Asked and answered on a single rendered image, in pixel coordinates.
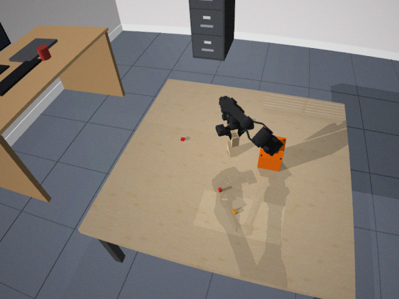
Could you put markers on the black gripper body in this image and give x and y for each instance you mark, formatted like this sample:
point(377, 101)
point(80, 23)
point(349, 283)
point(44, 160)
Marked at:
point(233, 125)

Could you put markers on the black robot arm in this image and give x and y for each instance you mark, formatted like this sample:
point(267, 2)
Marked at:
point(264, 138)

